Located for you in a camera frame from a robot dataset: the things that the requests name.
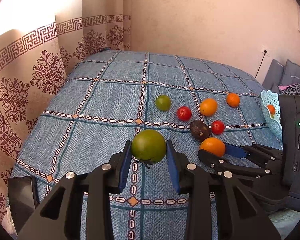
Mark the orange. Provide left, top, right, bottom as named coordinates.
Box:
left=199, top=137, right=226, bottom=157
left=267, top=105, right=276, bottom=116
left=199, top=98, right=218, bottom=116

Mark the large green tomato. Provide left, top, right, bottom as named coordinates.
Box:
left=131, top=129, right=167, bottom=167

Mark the dark brown avocado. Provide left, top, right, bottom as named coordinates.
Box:
left=190, top=120, right=211, bottom=142

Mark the small orange mandarin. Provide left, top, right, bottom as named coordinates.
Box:
left=226, top=93, right=240, bottom=108

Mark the light blue plastic basket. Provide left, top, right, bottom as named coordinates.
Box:
left=260, top=89, right=282, bottom=140

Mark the red cherry tomato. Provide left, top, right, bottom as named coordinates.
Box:
left=211, top=120, right=225, bottom=135

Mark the black object at left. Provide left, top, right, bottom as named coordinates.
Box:
left=8, top=176, right=39, bottom=233

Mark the small green tomato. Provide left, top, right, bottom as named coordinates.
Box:
left=155, top=95, right=171, bottom=111

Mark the blue patterned bedspread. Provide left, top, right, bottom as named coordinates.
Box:
left=11, top=50, right=282, bottom=239

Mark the orange on bed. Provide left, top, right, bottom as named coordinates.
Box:
left=199, top=98, right=218, bottom=116

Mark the orange in basket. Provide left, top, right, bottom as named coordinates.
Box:
left=267, top=105, right=276, bottom=116

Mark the grey pillow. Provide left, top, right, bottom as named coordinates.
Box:
left=262, top=60, right=285, bottom=94
left=280, top=60, right=300, bottom=86

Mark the leopard print cloth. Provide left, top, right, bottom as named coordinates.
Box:
left=280, top=82, right=300, bottom=136

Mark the beige patterned curtain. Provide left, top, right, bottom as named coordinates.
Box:
left=0, top=0, right=131, bottom=220

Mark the black power cable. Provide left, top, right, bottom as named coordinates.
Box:
left=254, top=50, right=267, bottom=79

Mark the white wall socket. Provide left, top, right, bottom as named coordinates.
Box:
left=261, top=46, right=270, bottom=56

